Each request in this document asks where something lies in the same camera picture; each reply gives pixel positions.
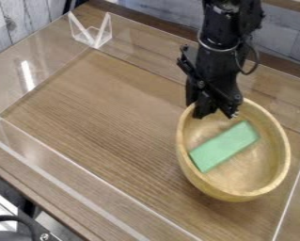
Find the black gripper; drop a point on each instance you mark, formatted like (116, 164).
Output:
(211, 66)

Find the green rectangular block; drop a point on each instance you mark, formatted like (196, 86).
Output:
(216, 150)

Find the wooden oval bowl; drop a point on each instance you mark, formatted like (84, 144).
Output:
(235, 159)

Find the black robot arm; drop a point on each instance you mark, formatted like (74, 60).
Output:
(231, 19)

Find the clear acrylic corner bracket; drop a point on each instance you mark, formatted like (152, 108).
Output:
(91, 36)

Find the black metal bracket with screw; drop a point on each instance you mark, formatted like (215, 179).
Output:
(44, 234)

